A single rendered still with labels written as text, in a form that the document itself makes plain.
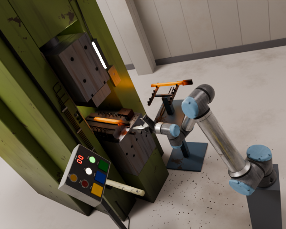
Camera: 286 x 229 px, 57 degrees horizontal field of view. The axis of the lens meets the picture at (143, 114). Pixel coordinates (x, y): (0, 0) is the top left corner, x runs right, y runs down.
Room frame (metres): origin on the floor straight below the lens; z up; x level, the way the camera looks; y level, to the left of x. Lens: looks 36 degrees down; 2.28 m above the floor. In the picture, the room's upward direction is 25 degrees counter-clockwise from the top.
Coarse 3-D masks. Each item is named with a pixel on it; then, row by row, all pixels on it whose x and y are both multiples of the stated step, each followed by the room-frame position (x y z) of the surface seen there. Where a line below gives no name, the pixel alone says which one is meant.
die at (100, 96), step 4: (104, 84) 1.84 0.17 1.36; (100, 88) 1.81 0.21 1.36; (104, 88) 1.83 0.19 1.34; (108, 88) 1.86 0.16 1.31; (100, 92) 1.79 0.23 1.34; (104, 92) 1.82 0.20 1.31; (108, 92) 1.84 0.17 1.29; (92, 96) 1.74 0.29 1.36; (96, 96) 1.76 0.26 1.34; (100, 96) 1.78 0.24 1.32; (104, 96) 1.80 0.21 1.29; (92, 100) 1.73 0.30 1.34; (96, 100) 1.74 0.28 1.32; (100, 100) 1.77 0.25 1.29; (76, 104) 1.89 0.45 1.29; (80, 104) 1.85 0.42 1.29; (84, 104) 1.81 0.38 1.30; (88, 104) 1.78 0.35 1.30; (92, 104) 1.74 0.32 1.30; (96, 104) 1.73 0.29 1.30
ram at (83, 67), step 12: (60, 36) 2.08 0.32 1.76; (72, 36) 1.94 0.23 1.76; (84, 36) 1.87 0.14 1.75; (60, 48) 1.80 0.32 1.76; (72, 48) 1.77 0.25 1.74; (84, 48) 1.84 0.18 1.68; (48, 60) 1.79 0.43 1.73; (60, 60) 1.70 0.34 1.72; (72, 60) 1.74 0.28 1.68; (84, 60) 1.80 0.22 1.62; (96, 60) 1.87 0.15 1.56; (60, 72) 1.75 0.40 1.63; (72, 72) 1.70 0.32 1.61; (84, 72) 1.77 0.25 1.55; (96, 72) 1.83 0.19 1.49; (72, 84) 1.72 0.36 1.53; (84, 84) 1.73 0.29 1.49; (96, 84) 1.80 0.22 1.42; (72, 96) 1.78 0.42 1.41; (84, 96) 1.69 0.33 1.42
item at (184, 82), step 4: (184, 80) 2.04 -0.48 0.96; (188, 80) 2.01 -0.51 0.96; (152, 84) 2.24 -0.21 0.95; (156, 84) 2.21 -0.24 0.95; (160, 84) 2.18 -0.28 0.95; (164, 84) 2.15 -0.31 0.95; (168, 84) 2.12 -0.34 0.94; (172, 84) 2.10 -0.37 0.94; (180, 84) 2.06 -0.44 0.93; (184, 84) 2.04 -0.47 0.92; (188, 84) 2.01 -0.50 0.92; (192, 84) 1.99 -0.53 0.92
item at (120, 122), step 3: (96, 117) 2.02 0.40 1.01; (99, 120) 1.96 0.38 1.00; (102, 120) 1.94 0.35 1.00; (105, 120) 1.91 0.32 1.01; (108, 120) 1.89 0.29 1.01; (111, 120) 1.87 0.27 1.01; (114, 120) 1.85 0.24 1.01; (117, 120) 1.83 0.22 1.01; (120, 120) 1.81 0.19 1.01; (123, 120) 1.79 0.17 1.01; (117, 123) 1.81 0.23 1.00; (120, 123) 1.79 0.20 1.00; (123, 123) 1.76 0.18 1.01; (126, 123) 1.74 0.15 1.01; (129, 123) 1.75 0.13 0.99
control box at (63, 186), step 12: (72, 156) 1.42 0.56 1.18; (84, 156) 1.41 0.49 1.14; (96, 156) 1.45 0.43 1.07; (72, 168) 1.30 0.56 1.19; (84, 168) 1.33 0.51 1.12; (96, 168) 1.36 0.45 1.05; (108, 168) 1.39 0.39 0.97; (72, 192) 1.17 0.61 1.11; (84, 192) 1.17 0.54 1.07; (96, 204) 1.14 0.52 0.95
